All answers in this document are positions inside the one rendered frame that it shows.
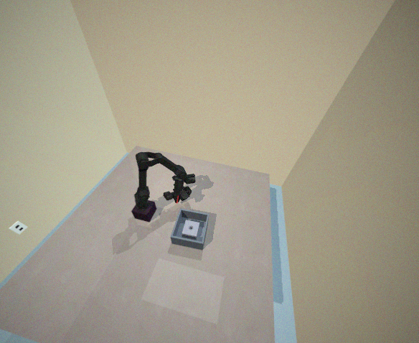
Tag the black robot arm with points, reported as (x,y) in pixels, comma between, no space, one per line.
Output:
(180,178)

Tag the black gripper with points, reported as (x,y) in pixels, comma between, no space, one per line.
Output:
(169,195)

